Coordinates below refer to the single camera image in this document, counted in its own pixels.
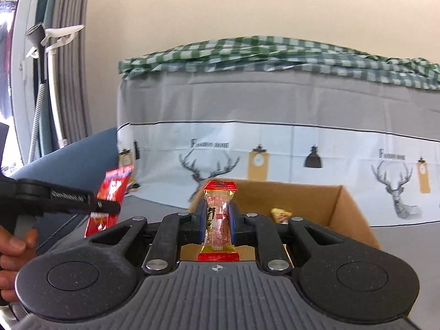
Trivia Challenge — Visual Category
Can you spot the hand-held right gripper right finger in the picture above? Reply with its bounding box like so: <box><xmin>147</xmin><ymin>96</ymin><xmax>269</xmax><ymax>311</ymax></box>
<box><xmin>230</xmin><ymin>202</ymin><xmax>348</xmax><ymax>276</ymax></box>

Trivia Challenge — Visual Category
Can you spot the long red snack packet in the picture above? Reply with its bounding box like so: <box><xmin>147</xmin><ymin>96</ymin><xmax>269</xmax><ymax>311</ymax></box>
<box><xmin>84</xmin><ymin>165</ymin><xmax>135</xmax><ymax>238</ymax></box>

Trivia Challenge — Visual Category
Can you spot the deer printed cloth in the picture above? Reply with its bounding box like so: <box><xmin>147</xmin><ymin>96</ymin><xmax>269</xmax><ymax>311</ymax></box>
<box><xmin>116</xmin><ymin>68</ymin><xmax>440</xmax><ymax>230</ymax></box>

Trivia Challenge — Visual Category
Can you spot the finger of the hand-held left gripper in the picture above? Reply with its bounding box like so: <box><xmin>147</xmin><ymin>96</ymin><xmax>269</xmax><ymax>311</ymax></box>
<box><xmin>48</xmin><ymin>187</ymin><xmax>122</xmax><ymax>214</ymax></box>

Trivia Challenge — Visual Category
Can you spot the yellow snack packet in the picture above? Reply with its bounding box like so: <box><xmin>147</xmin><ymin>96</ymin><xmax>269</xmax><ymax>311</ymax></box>
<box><xmin>270</xmin><ymin>208</ymin><xmax>293</xmax><ymax>225</ymax></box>

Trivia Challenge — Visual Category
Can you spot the blue zippered cushion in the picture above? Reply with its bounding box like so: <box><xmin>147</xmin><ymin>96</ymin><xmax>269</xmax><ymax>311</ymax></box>
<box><xmin>21</xmin><ymin>127</ymin><xmax>119</xmax><ymax>250</ymax></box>

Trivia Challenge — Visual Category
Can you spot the red clear snack packet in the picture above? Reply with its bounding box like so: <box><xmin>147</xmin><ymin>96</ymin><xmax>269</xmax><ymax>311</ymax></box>
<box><xmin>197</xmin><ymin>180</ymin><xmax>240</xmax><ymax>262</ymax></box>

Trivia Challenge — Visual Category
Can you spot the black garment steamer head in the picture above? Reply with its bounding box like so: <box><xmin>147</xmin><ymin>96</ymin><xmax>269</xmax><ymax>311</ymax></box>
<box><xmin>25</xmin><ymin>23</ymin><xmax>48</xmax><ymax>84</ymax></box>

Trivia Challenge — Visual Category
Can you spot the person's left hand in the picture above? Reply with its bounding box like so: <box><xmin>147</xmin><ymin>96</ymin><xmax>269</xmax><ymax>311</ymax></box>
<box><xmin>0</xmin><ymin>229</ymin><xmax>39</xmax><ymax>304</ymax></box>

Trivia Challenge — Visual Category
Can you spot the grey fabric seat cushion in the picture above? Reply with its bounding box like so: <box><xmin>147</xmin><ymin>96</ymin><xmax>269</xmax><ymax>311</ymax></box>
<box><xmin>119</xmin><ymin>189</ymin><xmax>440</xmax><ymax>330</ymax></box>

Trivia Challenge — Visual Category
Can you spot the grey curtain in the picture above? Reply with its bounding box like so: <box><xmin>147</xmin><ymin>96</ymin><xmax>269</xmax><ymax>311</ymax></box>
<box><xmin>36</xmin><ymin>0</ymin><xmax>94</xmax><ymax>159</ymax></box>

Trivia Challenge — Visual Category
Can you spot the grey corrugated steamer hose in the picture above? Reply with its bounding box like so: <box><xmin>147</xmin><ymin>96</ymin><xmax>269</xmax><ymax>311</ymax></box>
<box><xmin>27</xmin><ymin>82</ymin><xmax>46</xmax><ymax>164</ymax></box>

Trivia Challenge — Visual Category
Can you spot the brown cardboard box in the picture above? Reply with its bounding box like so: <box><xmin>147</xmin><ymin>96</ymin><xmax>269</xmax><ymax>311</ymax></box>
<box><xmin>179</xmin><ymin>178</ymin><xmax>382</xmax><ymax>269</ymax></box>

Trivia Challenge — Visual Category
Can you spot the white steamer hanger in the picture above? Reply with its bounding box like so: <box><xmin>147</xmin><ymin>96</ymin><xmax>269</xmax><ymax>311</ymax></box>
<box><xmin>26</xmin><ymin>24</ymin><xmax>85</xmax><ymax>57</ymax></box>

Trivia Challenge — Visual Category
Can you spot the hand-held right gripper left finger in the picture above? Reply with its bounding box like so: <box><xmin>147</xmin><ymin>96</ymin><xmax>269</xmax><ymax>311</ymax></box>
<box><xmin>87</xmin><ymin>210</ymin><xmax>207</xmax><ymax>276</ymax></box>

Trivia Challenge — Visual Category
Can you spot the green checked cloth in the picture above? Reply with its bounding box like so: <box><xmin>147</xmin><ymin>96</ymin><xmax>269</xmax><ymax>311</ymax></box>
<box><xmin>118</xmin><ymin>35</ymin><xmax>440</xmax><ymax>92</ymax></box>

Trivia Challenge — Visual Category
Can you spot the metal steamer pole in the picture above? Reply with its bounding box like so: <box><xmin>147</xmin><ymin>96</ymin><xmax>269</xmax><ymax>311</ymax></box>
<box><xmin>46</xmin><ymin>51</ymin><xmax>66</xmax><ymax>149</ymax></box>

